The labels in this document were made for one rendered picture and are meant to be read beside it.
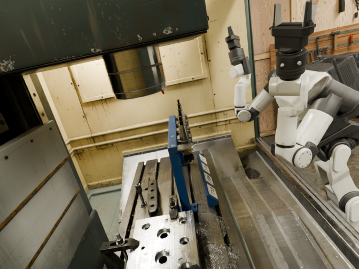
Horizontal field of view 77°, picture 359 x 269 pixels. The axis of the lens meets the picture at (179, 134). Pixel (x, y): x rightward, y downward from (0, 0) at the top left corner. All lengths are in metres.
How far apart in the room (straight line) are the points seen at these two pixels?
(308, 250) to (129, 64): 0.99
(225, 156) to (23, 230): 1.30
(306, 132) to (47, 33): 0.86
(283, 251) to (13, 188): 1.01
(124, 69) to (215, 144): 1.31
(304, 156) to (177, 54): 1.10
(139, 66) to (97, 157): 1.44
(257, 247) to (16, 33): 1.07
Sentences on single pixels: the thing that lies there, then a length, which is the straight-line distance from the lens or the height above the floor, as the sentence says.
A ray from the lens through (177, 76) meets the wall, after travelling 1.68.
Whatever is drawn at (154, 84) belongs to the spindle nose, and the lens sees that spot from 0.62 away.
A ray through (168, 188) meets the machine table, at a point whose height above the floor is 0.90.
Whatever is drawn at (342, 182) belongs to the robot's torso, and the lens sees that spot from 1.51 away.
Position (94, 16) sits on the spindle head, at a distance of 0.58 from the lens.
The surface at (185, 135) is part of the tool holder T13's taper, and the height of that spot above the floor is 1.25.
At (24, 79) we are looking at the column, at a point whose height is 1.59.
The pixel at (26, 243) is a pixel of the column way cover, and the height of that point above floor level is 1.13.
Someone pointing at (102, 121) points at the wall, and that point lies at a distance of 1.84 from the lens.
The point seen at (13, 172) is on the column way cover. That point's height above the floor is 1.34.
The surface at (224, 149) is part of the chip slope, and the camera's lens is 1.77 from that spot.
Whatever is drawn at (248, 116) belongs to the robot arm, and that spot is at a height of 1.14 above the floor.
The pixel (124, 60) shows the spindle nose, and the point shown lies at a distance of 0.61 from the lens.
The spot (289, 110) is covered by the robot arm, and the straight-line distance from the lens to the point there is 0.86.
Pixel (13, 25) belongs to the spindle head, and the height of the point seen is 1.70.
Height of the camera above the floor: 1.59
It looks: 21 degrees down
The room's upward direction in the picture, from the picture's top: 12 degrees counter-clockwise
